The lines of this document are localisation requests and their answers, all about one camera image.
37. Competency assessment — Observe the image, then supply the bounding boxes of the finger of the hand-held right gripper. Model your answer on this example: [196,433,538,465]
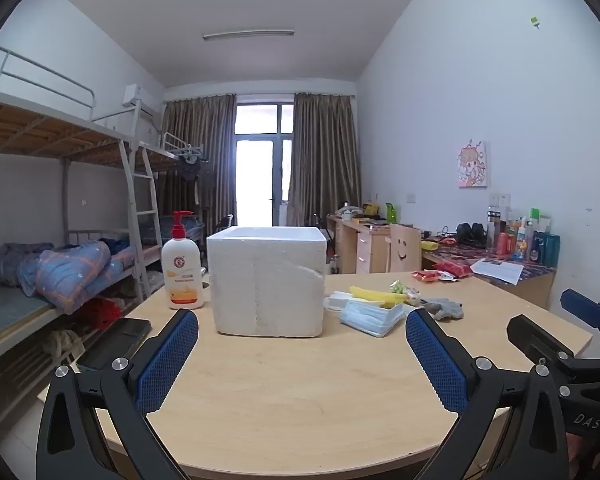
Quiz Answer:
[506,314,600,386]
[560,288,600,331]

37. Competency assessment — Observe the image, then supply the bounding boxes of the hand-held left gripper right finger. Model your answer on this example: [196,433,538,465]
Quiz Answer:
[405,308,571,480]

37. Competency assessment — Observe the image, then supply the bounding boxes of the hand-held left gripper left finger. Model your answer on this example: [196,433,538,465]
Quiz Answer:
[36,308,201,480]

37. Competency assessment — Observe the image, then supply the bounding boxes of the yellow foam net sleeve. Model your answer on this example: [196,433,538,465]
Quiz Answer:
[349,286,410,309]

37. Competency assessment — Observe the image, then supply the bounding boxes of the white foam box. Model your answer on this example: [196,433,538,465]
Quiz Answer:
[206,226,327,337]

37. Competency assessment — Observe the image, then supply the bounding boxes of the grey knit glove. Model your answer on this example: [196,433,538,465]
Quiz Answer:
[420,298,465,321]

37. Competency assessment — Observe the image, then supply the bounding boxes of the desk with patterned cloth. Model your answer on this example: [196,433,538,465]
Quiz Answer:
[420,237,557,311]

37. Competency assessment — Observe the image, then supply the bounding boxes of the black smartphone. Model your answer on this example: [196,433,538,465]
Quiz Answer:
[75,318,152,372]

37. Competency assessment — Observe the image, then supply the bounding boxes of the cluster of toiletry bottles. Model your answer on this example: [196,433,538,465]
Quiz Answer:
[497,208,562,267]

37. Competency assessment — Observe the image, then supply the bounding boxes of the printed paper sheet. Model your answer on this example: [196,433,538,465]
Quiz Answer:
[470,258,524,286]

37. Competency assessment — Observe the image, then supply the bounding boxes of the red plastic bag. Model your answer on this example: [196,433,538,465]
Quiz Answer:
[75,297,123,331]

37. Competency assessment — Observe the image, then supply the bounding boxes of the stack of blue face masks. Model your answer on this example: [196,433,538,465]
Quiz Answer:
[340,299,406,338]

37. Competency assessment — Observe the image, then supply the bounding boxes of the white lotion pump bottle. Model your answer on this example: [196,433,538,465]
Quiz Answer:
[161,211,204,310]

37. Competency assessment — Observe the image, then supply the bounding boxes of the beige cloth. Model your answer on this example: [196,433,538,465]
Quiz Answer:
[45,329,86,366]

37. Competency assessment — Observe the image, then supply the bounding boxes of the wooden smiley face chair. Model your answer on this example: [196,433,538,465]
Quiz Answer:
[384,224,423,275]

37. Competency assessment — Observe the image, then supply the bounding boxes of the black headphones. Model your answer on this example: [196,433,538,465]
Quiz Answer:
[455,222,488,250]

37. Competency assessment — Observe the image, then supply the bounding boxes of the blue plaid quilt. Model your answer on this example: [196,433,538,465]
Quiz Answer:
[0,240,131,315]

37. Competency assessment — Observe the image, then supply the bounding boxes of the wooden desk with drawers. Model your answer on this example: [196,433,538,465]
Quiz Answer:
[326,215,416,275]

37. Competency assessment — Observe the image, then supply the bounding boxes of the white metal bunk ladder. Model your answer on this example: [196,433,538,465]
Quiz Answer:
[119,100,163,301]

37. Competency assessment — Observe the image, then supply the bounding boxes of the dark hanging clothes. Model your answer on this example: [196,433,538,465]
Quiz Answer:
[177,145,206,211]

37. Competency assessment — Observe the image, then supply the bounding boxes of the glass balcony door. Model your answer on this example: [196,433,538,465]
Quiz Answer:
[234,103,296,228]

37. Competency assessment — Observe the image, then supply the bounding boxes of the brown curtain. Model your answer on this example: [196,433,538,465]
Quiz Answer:
[160,94,237,231]
[286,92,363,228]

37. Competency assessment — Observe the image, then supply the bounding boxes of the white air conditioner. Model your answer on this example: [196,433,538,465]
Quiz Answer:
[122,85,165,117]

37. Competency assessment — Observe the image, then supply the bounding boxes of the ceiling tube light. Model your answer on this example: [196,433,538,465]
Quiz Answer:
[202,29,296,41]

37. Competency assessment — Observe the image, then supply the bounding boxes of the pink cartoon wall poster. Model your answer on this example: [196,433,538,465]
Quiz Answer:
[457,141,487,189]

